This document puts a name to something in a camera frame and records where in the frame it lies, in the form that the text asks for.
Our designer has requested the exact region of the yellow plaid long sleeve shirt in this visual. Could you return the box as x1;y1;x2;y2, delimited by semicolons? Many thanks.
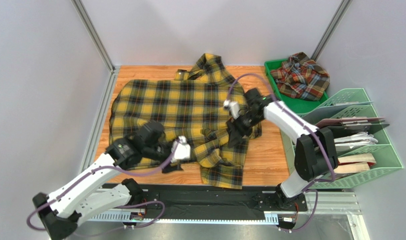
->
109;53;249;189

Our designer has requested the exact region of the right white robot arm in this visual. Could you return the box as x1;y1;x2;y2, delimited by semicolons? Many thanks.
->
223;88;338;204

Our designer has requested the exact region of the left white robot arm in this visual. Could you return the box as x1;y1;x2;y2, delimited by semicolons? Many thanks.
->
26;121;191;240

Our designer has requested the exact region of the white paper stack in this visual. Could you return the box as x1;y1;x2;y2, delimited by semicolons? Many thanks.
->
334;131;379;148

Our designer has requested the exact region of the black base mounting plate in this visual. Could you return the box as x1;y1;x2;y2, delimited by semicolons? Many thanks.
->
140;184;308;220

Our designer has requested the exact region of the green plastic bin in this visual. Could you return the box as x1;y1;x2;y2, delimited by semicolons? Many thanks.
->
264;55;330;114

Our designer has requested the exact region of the red plaid shirt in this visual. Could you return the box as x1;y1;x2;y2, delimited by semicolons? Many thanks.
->
270;52;330;101

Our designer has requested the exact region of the green mesh file organizer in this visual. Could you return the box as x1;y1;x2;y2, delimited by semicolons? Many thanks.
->
300;88;403;189

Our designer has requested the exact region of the red book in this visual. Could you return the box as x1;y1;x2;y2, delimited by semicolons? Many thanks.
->
334;153;377;175

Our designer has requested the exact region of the dark clipboard folder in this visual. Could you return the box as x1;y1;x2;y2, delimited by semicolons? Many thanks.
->
315;116;390;138

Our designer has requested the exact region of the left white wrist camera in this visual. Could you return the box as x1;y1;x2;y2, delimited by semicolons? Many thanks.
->
171;136;191;163

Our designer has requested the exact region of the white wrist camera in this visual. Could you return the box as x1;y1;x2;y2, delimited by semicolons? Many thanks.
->
223;99;240;120
171;136;191;163

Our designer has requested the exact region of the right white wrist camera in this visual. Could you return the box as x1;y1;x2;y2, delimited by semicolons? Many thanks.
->
223;99;240;120

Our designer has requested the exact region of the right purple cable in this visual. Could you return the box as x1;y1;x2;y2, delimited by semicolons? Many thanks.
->
226;73;337;233

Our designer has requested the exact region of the purple cable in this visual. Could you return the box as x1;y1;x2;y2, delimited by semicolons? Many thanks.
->
226;73;337;233
26;139;182;232

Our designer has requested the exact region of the aluminium frame rail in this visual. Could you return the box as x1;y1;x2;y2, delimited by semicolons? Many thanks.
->
89;184;369;240

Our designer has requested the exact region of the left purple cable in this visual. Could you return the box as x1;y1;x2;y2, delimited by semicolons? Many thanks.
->
26;139;182;232

